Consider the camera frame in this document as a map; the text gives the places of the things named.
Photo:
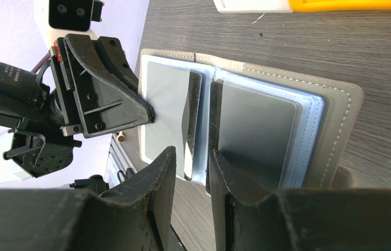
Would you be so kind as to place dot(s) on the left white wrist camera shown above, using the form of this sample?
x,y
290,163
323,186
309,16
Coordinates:
x,y
57,18

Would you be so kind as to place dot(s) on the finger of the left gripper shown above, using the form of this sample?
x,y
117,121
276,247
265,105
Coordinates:
x,y
105,105
113,57

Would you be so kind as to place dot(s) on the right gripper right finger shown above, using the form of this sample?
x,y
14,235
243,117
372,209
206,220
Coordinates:
x,y
248,217

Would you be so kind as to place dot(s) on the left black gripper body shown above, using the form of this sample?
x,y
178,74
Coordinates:
x,y
40,111

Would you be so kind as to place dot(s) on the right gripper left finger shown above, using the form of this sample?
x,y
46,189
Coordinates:
x,y
134,215

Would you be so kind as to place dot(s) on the dark card in holder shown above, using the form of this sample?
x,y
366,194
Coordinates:
x,y
252,130
174,94

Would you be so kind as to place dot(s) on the middle orange plastic bin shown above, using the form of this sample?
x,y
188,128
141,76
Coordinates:
x,y
337,5

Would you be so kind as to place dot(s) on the white plastic bin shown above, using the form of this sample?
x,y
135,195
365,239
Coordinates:
x,y
252,6

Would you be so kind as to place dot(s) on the small cream spool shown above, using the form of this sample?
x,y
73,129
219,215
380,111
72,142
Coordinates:
x,y
121,137

